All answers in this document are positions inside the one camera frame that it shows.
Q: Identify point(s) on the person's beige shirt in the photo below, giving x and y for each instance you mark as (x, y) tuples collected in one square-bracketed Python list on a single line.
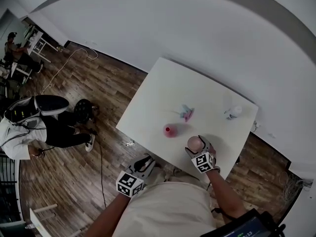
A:
[(168, 206)]

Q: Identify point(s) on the black metal rack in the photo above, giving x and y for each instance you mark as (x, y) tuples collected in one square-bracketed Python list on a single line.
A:
[(8, 189)]

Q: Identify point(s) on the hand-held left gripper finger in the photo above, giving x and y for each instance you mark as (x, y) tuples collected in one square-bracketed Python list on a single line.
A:
[(149, 165), (137, 164)]

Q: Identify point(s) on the white board with wooden legs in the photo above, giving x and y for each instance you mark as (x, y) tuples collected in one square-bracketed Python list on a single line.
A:
[(39, 221)]

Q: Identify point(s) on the pink dimpled glass cup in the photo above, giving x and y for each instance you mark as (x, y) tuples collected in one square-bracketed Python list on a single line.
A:
[(195, 142)]

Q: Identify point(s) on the white desk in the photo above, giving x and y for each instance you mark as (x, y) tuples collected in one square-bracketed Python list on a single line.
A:
[(37, 39)]

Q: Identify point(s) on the person's right forearm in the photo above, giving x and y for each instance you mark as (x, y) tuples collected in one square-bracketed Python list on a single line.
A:
[(224, 194)]

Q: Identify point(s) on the person's left forearm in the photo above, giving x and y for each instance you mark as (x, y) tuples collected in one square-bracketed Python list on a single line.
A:
[(111, 213)]

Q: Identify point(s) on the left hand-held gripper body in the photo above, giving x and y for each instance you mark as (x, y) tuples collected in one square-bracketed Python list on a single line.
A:
[(129, 184)]

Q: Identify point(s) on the black round perforated stool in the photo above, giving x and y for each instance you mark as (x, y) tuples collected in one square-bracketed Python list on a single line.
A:
[(82, 110)]

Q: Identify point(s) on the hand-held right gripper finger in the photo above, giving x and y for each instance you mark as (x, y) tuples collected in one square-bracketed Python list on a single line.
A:
[(207, 143), (191, 154)]

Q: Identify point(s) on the red pink bottle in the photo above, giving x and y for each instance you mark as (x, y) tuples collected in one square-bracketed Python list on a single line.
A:
[(172, 130)]

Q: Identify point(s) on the white square table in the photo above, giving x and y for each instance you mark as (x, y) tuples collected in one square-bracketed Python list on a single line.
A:
[(172, 83)]

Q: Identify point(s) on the white paper scrap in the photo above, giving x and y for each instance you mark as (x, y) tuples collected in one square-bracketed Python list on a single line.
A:
[(130, 143)]

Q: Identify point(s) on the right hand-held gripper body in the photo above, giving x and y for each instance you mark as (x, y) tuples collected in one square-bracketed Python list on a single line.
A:
[(203, 162)]

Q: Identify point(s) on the small clear white-capped bottle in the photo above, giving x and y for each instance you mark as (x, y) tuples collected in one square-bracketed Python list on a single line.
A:
[(233, 112)]

